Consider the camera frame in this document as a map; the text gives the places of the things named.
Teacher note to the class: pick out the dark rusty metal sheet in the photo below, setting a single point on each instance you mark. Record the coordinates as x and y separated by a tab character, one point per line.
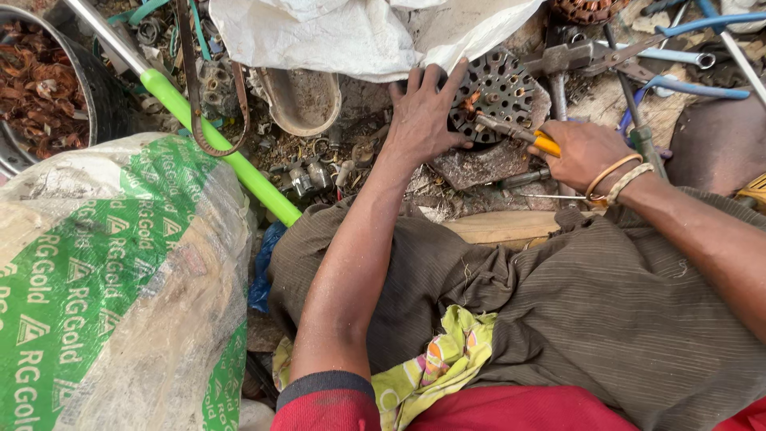
718	143

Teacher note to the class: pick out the rusty flat metal block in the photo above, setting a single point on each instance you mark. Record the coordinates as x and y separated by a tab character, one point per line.
479	167

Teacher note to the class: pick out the steel hammer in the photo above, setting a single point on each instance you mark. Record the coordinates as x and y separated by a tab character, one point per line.
559	58

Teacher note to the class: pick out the person's right fingers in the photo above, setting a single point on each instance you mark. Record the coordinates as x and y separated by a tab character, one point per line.
546	157

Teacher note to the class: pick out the white woven sack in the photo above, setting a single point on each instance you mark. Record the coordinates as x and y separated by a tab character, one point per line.
335	36

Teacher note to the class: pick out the green and white printed sack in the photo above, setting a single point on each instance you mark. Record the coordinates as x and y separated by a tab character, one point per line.
107	287

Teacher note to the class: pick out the orange bangle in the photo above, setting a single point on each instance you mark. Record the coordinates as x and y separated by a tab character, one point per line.
604	175

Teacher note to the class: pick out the grey cast metal part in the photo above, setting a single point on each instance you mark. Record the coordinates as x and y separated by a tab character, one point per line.
216	87

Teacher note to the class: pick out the red shirt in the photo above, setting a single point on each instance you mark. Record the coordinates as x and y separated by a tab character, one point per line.
514	410

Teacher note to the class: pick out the metal rod with green grip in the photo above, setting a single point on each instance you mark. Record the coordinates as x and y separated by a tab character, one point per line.
197	120

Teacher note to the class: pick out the brown striped wrap cloth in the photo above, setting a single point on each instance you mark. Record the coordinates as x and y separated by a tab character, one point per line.
568	311

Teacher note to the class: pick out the round metal basin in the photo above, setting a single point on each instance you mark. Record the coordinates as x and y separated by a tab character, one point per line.
107	102

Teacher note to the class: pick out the grey metal tap fittings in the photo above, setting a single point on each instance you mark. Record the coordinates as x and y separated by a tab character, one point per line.
305	176

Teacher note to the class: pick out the white thin rod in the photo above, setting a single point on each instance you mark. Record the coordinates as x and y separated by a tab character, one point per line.
745	66

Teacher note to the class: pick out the person's right hand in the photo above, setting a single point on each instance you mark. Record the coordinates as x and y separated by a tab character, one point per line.
583	152

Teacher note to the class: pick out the yellow-green floral cloth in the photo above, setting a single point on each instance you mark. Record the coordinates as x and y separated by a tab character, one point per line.
443	359

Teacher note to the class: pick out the yellow tool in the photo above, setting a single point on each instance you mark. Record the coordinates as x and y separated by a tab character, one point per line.
755	191

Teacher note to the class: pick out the dusty oval bowl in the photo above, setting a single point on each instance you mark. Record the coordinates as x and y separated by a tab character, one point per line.
302	102

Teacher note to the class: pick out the wooden plank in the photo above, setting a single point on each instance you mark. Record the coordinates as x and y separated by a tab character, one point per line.
502	226

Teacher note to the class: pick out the person's left hand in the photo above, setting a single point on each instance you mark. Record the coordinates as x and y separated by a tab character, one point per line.
419	125

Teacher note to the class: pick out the thin metal pin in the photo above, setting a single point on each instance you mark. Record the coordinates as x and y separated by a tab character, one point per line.
550	196

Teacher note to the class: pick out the copper motor winding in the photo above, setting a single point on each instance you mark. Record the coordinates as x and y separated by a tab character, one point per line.
586	9

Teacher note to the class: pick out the perforated round motor stator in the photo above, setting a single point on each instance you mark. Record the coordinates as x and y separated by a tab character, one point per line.
500	90

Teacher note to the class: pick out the blue plastic bag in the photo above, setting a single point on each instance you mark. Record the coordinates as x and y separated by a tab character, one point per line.
263	269

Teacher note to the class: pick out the silver metal pipe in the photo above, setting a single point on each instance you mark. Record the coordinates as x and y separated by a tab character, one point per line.
676	56

